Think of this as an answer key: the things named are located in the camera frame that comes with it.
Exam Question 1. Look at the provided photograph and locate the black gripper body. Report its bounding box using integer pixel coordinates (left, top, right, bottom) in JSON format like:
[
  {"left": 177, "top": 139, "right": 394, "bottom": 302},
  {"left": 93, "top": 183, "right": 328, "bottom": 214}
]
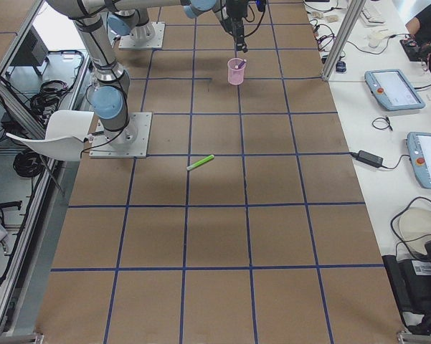
[{"left": 224, "top": 0, "right": 248, "bottom": 32}]

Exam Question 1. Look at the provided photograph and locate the purple highlighter pen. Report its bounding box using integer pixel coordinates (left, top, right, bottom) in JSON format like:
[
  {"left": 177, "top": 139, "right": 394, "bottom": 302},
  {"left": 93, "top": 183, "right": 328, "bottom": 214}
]
[{"left": 235, "top": 59, "right": 247, "bottom": 70}]

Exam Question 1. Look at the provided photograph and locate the pink mesh cup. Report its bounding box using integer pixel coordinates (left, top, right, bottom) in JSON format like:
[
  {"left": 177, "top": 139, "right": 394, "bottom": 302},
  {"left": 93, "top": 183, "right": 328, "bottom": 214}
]
[{"left": 227, "top": 57, "right": 246, "bottom": 85}]

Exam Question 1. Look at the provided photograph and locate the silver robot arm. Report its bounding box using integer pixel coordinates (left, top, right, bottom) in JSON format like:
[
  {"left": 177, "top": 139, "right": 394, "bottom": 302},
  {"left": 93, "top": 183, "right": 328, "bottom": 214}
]
[
  {"left": 47, "top": 1, "right": 249, "bottom": 99},
  {"left": 107, "top": 9, "right": 156, "bottom": 42}
]

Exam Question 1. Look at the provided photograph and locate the white paper cup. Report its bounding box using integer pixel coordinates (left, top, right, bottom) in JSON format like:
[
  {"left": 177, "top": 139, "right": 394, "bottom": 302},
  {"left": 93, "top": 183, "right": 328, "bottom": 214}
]
[{"left": 367, "top": 32, "right": 387, "bottom": 49}]

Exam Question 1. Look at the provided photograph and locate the green highlighter pen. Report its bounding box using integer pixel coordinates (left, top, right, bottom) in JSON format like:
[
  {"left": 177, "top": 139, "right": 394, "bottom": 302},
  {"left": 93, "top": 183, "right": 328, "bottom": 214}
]
[{"left": 186, "top": 154, "right": 214, "bottom": 171}]

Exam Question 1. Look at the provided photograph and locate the far teach pendant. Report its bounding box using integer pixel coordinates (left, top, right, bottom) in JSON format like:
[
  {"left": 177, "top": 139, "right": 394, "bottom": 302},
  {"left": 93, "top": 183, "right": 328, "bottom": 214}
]
[{"left": 364, "top": 69, "right": 425, "bottom": 111}]

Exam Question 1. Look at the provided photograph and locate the teach pendant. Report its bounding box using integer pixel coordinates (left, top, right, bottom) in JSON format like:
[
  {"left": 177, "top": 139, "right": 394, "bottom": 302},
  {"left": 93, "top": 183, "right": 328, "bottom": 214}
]
[
  {"left": 364, "top": 69, "right": 425, "bottom": 111},
  {"left": 407, "top": 132, "right": 431, "bottom": 189}
]

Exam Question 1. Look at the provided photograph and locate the black power adapter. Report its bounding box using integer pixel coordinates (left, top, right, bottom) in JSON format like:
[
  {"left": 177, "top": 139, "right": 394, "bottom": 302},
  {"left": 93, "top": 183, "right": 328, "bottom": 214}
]
[{"left": 350, "top": 150, "right": 383, "bottom": 168}]

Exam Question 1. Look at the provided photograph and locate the person at desk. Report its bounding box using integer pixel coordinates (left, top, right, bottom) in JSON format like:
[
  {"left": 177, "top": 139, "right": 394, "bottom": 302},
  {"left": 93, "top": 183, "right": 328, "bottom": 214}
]
[{"left": 406, "top": 4, "right": 431, "bottom": 44}]

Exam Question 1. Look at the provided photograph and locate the white plastic chair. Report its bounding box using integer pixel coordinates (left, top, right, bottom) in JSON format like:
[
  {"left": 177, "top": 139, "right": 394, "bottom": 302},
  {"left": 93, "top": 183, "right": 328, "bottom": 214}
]
[{"left": 6, "top": 110, "right": 94, "bottom": 162}]

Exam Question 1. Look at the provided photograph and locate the near teach pendant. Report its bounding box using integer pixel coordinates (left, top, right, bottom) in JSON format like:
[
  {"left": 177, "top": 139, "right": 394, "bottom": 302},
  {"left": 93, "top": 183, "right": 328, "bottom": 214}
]
[{"left": 407, "top": 132, "right": 431, "bottom": 189}]

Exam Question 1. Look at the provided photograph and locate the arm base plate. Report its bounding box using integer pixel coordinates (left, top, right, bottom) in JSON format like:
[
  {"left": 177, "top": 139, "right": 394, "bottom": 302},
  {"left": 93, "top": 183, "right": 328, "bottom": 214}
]
[
  {"left": 119, "top": 21, "right": 166, "bottom": 50},
  {"left": 89, "top": 113, "right": 152, "bottom": 158}
]

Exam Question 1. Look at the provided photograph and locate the aluminium frame post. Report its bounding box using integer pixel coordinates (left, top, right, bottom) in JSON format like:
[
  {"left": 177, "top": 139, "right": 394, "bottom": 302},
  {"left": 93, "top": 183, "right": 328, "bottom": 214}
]
[{"left": 321, "top": 0, "right": 366, "bottom": 82}]

